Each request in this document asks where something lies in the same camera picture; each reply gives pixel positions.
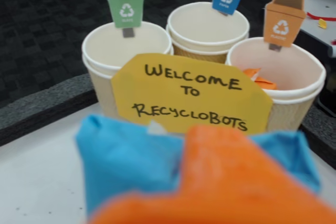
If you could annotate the orange fixed gripper finger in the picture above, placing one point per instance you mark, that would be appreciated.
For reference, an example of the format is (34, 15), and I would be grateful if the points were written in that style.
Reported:
(223, 182)

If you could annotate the blue paper ball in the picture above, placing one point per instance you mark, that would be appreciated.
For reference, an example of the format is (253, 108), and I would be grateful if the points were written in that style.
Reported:
(126, 161)

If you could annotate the orange paper ball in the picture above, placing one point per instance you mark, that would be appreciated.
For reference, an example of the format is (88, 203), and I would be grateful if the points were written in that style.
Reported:
(262, 82)

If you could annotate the yellow handwritten welcome sign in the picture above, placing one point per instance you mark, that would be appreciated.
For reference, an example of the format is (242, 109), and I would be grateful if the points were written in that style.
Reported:
(183, 103)

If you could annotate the paper cup with orange label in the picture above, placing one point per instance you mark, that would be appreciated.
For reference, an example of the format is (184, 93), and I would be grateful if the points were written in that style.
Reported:
(288, 64)

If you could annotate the paper cup with blue label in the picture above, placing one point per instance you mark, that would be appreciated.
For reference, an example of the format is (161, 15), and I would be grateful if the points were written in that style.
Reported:
(207, 30)

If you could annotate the paper cup with green label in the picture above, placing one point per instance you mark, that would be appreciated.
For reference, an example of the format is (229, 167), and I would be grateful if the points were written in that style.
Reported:
(126, 45)

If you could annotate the white side table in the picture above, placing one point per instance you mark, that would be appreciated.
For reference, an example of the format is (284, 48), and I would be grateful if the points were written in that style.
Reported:
(319, 43)

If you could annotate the orange recycling bin label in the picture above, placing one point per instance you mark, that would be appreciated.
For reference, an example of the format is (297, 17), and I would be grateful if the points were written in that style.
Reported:
(283, 22)

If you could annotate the small yellow scrap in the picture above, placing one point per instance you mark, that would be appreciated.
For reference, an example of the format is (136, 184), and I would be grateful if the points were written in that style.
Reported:
(322, 23)

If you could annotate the short dark grey foam strip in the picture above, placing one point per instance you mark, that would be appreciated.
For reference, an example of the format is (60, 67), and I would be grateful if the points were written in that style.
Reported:
(47, 103)

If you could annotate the green recycling bin label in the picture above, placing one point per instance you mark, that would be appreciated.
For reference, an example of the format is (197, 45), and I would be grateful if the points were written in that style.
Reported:
(126, 6)

